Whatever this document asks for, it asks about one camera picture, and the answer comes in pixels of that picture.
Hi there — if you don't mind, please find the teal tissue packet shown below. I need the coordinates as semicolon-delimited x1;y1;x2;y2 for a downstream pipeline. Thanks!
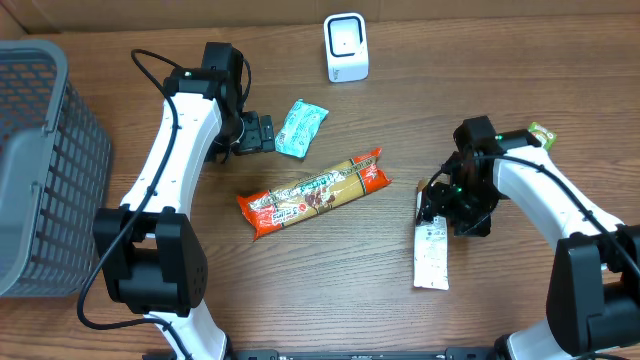
275;99;329;159

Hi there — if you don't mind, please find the white cream tube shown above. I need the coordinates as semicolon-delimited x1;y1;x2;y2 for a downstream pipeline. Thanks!
413;178;449;290

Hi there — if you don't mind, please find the red spaghetti packet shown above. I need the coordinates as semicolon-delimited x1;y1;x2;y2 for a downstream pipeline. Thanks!
236;147;392;239

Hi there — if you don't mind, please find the green snack carton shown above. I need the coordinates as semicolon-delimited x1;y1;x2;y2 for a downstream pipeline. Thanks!
528;122;557;152

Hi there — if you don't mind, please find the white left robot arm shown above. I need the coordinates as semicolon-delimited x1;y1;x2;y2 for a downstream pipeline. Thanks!
92;42;275;359

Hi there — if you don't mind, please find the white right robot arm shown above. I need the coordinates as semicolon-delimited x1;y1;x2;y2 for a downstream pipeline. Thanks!
415;116;639;360

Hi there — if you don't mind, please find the white barcode scanner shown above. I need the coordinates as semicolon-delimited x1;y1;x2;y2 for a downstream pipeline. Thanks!
323;12;369;83

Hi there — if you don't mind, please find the grey plastic shopping basket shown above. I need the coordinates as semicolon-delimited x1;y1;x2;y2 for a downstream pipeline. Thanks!
1;40;112;297

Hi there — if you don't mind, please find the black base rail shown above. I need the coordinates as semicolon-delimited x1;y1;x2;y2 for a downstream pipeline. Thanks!
235;347;497;360

